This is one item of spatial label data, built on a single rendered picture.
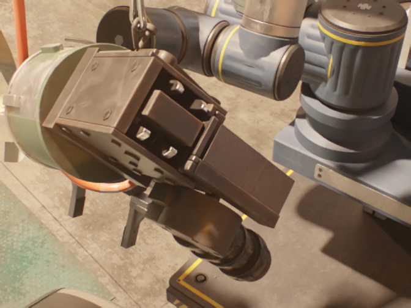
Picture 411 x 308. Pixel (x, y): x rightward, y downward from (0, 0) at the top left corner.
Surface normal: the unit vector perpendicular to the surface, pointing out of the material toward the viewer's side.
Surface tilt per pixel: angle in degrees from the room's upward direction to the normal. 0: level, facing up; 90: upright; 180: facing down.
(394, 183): 0
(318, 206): 0
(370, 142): 23
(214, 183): 65
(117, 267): 0
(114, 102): 43
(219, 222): 56
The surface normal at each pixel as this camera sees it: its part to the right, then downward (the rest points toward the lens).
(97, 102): -0.67, -0.48
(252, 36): -0.55, 0.21
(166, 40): 0.87, 0.07
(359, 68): -0.18, 0.64
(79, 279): 0.00, -0.76
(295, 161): -0.62, 0.50
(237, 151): 0.59, 0.12
